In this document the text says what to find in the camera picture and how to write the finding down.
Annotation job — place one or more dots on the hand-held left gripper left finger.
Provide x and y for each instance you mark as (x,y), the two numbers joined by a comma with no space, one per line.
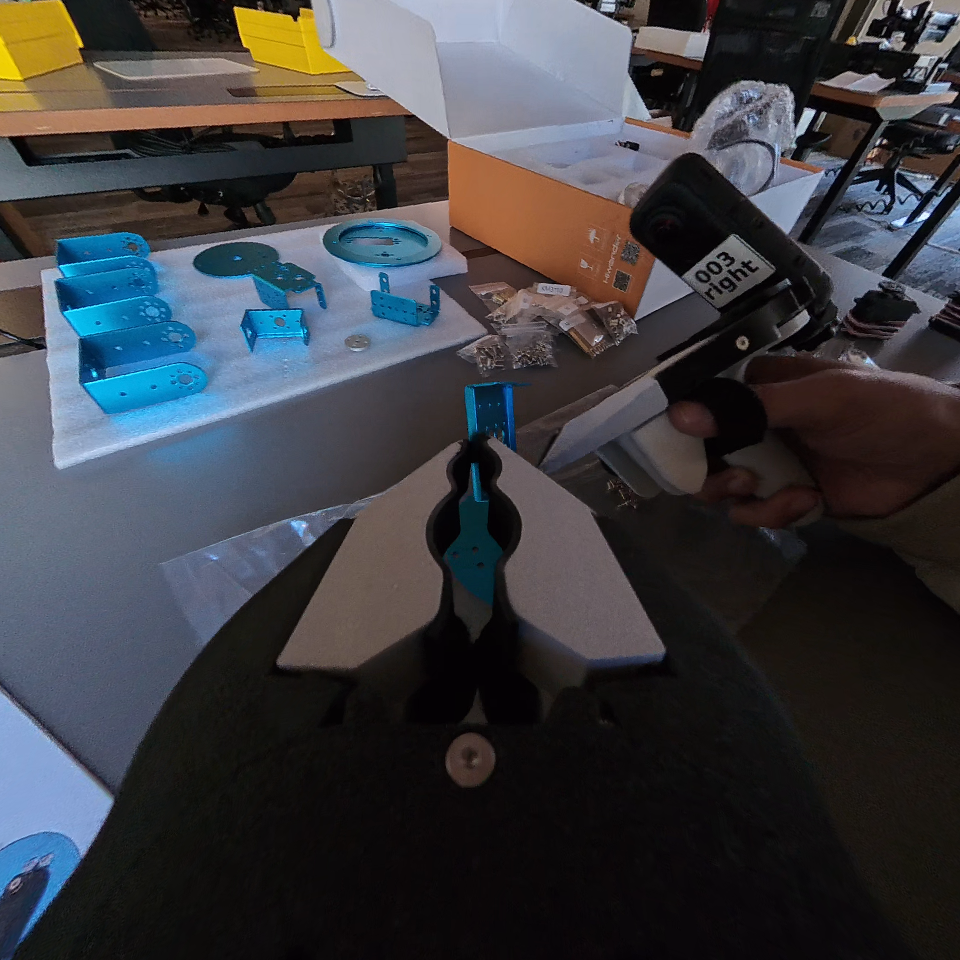
(367,600)

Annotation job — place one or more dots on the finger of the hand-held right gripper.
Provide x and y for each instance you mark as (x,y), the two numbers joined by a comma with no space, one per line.
(615,420)

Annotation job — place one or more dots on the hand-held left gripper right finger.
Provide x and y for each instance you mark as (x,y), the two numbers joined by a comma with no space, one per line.
(577,592)

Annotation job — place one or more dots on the blue square metal bracket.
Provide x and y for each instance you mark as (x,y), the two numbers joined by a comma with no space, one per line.
(491,412)

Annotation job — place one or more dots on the person's right forearm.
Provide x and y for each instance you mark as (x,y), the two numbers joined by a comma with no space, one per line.
(937,547)

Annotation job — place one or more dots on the grey desk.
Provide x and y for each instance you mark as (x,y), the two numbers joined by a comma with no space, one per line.
(112,562)

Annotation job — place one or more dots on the person's right hand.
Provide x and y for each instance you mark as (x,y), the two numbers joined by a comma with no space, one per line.
(862,435)

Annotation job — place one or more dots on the bubble wrap bundle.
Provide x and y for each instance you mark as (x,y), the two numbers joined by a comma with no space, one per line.
(750,120)

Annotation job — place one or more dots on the pile of screw bags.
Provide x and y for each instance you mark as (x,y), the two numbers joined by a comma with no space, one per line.
(547,322)

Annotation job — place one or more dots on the clear plastic bag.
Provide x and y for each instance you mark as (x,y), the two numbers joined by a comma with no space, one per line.
(247,555)

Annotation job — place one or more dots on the orange cardboard box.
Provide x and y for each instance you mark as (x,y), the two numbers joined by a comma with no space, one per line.
(540,217)

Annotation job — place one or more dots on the black office chair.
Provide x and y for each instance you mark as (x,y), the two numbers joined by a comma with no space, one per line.
(757,45)

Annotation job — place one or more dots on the black-legged office table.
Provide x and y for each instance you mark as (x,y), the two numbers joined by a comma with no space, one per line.
(877,97)

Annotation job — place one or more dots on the black servo motor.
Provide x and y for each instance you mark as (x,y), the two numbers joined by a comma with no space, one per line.
(877,315)
(946,315)

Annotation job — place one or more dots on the white foam sheet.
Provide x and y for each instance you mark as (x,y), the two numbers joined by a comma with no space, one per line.
(225,375)

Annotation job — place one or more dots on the white instruction manual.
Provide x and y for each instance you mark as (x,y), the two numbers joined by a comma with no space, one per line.
(45,787)

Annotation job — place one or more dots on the yellow box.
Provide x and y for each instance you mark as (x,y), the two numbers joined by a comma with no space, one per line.
(30,37)
(289,41)

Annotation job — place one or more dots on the wooden top table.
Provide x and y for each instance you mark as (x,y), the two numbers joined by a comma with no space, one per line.
(187,112)

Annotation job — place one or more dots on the white flat tray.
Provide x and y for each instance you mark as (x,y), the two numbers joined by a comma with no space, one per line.
(176,67)

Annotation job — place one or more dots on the blue small U bracket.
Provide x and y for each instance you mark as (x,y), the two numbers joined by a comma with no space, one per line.
(405,300)

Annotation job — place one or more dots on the blue short box bracket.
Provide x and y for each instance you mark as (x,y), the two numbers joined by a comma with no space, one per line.
(274,326)

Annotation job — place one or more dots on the blue long U bracket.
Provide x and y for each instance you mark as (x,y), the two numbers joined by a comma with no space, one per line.
(101,249)
(142,390)
(112,289)

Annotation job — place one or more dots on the blue round-ended flat bracket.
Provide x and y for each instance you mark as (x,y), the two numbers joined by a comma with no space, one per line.
(247,270)

